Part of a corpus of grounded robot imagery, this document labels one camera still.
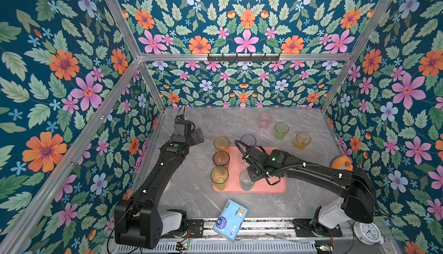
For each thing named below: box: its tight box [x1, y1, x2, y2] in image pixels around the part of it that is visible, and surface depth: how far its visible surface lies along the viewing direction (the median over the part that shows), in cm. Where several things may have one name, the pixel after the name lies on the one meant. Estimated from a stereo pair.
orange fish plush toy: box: [331, 155, 354, 172], surface depth 92 cm
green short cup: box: [274, 121, 290, 141], surface depth 103 cm
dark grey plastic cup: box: [212, 150, 231, 167], surface depth 85 cm
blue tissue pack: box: [212, 199, 249, 244], surface depth 73 cm
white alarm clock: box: [353, 221, 385, 246], surface depth 71 cm
